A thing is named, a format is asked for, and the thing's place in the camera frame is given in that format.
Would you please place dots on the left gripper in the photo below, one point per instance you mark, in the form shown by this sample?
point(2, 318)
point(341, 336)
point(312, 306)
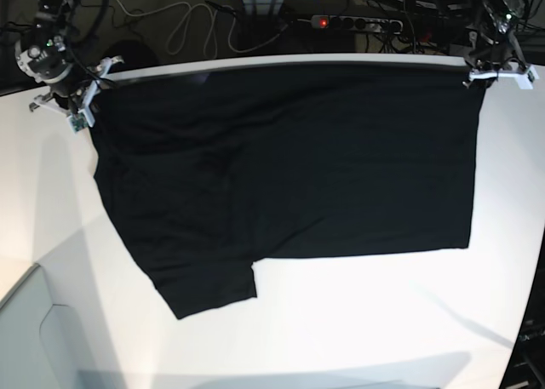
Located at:
point(491, 58)

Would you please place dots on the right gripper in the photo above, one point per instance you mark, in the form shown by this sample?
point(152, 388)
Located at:
point(56, 62)

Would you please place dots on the black T-shirt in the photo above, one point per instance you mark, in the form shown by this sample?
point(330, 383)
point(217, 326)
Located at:
point(201, 179)

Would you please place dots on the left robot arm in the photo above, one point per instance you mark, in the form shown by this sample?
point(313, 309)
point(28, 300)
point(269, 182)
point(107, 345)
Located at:
point(492, 17)

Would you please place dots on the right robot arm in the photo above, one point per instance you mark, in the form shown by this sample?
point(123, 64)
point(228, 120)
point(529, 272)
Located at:
point(55, 18)

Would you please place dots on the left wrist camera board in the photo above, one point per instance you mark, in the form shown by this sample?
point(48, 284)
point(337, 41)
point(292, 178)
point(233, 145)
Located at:
point(527, 78)

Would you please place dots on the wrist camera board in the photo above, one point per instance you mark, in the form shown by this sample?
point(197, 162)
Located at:
point(81, 121)
point(527, 78)

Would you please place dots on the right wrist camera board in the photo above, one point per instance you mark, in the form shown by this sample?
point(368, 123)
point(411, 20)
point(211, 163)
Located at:
point(81, 121)

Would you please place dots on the black power strip red switch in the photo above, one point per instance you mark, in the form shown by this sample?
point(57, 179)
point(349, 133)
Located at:
point(354, 23)

